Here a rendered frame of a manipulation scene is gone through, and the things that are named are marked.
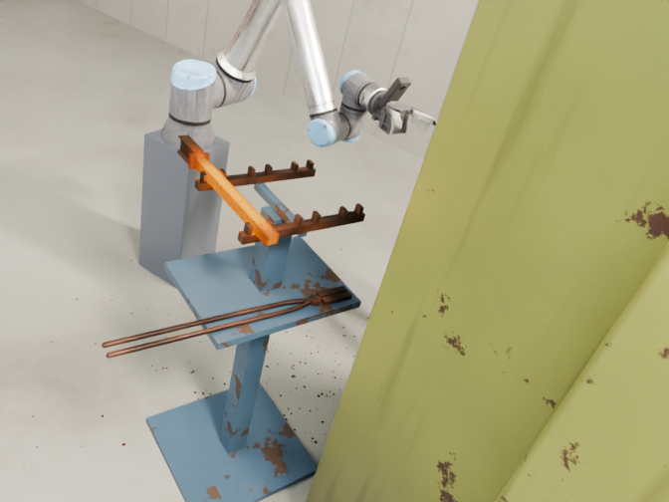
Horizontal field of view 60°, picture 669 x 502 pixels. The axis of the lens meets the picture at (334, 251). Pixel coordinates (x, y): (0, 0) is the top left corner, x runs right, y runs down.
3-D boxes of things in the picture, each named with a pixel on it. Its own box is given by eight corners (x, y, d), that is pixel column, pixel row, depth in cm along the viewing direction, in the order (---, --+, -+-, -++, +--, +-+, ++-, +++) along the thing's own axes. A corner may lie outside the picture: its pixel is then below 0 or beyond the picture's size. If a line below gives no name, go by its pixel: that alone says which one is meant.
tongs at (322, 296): (107, 360, 114) (107, 356, 114) (101, 346, 117) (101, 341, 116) (350, 299, 147) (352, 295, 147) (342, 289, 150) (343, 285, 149)
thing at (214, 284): (163, 268, 144) (164, 262, 143) (298, 241, 167) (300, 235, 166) (216, 350, 126) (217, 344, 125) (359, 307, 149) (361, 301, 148)
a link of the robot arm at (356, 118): (324, 136, 194) (332, 102, 187) (341, 128, 203) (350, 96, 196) (346, 147, 191) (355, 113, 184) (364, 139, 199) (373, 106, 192)
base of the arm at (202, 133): (149, 133, 211) (151, 109, 205) (186, 123, 225) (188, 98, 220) (189, 154, 205) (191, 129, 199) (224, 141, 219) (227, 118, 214)
